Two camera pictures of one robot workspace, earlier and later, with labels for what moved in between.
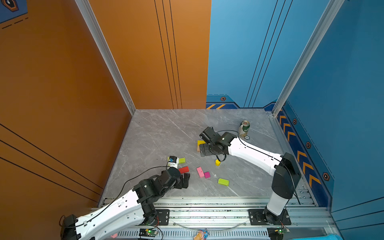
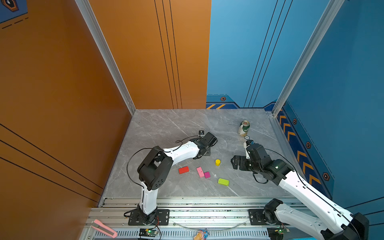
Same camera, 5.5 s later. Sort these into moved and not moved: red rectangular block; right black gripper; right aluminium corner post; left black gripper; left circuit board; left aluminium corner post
Moved: left black gripper; right black gripper
Not moved: right aluminium corner post; left aluminium corner post; red rectangular block; left circuit board
